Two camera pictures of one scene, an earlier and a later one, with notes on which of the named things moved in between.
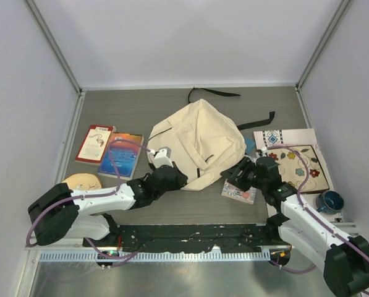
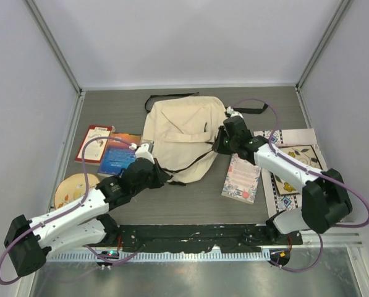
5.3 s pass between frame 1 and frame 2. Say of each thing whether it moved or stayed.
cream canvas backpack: moved
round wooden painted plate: stayed
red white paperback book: stayed
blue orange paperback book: stayed
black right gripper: moved
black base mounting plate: stayed
